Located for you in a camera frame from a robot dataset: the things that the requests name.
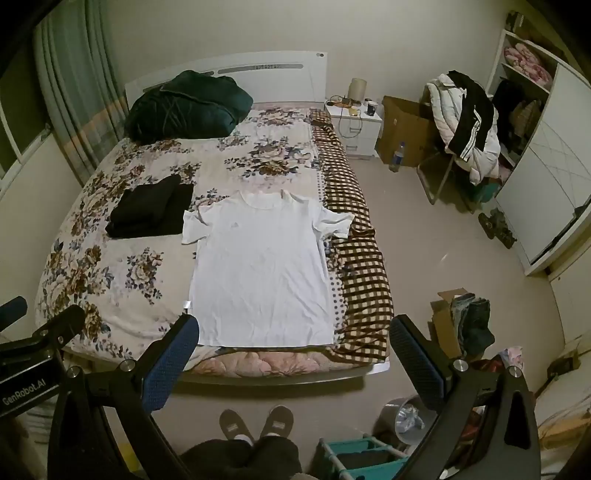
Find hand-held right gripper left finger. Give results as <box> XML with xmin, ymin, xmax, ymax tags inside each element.
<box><xmin>48</xmin><ymin>314</ymin><xmax>200</xmax><ymax>480</ymax></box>

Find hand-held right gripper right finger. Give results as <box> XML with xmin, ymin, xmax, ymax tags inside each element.
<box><xmin>389</xmin><ymin>314</ymin><xmax>541</xmax><ymax>480</ymax></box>

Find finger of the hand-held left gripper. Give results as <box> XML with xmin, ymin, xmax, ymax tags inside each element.
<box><xmin>28</xmin><ymin>305</ymin><xmax>87</xmax><ymax>357</ymax></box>
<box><xmin>0</xmin><ymin>296</ymin><xmax>28</xmax><ymax>331</ymax></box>

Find white t-shirt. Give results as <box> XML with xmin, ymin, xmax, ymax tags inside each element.
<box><xmin>181</xmin><ymin>189</ymin><xmax>355</xmax><ymax>349</ymax></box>

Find pile of dark clothes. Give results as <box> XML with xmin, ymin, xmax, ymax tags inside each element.
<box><xmin>450</xmin><ymin>293</ymin><xmax>496</xmax><ymax>359</ymax></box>

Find black folded clothes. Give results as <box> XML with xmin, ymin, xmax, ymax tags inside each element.
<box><xmin>105</xmin><ymin>174</ymin><xmax>195</xmax><ymax>239</ymax></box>

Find chair with piled clothes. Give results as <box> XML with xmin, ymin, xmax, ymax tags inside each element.
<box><xmin>426</xmin><ymin>74</ymin><xmax>502</xmax><ymax>186</ymax></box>

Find hanging dark clothes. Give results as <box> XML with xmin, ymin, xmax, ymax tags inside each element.
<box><xmin>493</xmin><ymin>78</ymin><xmax>542</xmax><ymax>154</ymax></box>

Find small cardboard box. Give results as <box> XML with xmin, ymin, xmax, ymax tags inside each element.
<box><xmin>430</xmin><ymin>288</ymin><xmax>477</xmax><ymax>359</ymax></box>

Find round trash bin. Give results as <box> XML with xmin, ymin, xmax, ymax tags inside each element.
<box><xmin>379</xmin><ymin>396</ymin><xmax>438</xmax><ymax>446</ymax></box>

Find grey slipper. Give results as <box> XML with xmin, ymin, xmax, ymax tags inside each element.
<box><xmin>259</xmin><ymin>405</ymin><xmax>295</xmax><ymax>440</ymax></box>
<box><xmin>218</xmin><ymin>409</ymin><xmax>255</xmax><ymax>446</ymax></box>

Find brown checked blanket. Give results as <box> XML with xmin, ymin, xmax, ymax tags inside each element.
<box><xmin>308</xmin><ymin>108</ymin><xmax>394</xmax><ymax>364</ymax></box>

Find teal laundry basket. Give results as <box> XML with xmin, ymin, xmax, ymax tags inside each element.
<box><xmin>316</xmin><ymin>434</ymin><xmax>413</xmax><ymax>480</ymax></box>

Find person's legs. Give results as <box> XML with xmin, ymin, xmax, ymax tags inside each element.
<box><xmin>179</xmin><ymin>436</ymin><xmax>302</xmax><ymax>480</ymax></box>

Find white framed window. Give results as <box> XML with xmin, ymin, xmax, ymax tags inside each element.
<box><xmin>0</xmin><ymin>46</ymin><xmax>52</xmax><ymax>186</ymax></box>

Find folding chair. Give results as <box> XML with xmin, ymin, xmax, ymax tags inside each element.
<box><xmin>417</xmin><ymin>151</ymin><xmax>468</xmax><ymax>206</ymax></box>

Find white wardrobe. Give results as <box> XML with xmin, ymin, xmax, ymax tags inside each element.
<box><xmin>485</xmin><ymin>28</ymin><xmax>591</xmax><ymax>278</ymax></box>

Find green striped curtain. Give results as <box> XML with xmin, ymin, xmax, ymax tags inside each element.
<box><xmin>32</xmin><ymin>0</ymin><xmax>131</xmax><ymax>186</ymax></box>

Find large cardboard box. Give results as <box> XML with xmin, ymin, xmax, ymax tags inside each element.
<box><xmin>378</xmin><ymin>95</ymin><xmax>440</xmax><ymax>167</ymax></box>

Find white nightstand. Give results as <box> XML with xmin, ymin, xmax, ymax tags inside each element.
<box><xmin>324</xmin><ymin>100</ymin><xmax>384</xmax><ymax>161</ymax></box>

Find dark green duvet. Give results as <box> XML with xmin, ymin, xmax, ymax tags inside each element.
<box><xmin>124</xmin><ymin>70</ymin><xmax>254</xmax><ymax>141</ymax></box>

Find black white-striped garment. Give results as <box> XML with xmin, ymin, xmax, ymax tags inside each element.
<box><xmin>447</xmin><ymin>70</ymin><xmax>498</xmax><ymax>160</ymax></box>

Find pink floral folded quilt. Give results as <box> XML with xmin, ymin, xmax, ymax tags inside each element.
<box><xmin>503</xmin><ymin>42</ymin><xmax>554</xmax><ymax>85</ymax></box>

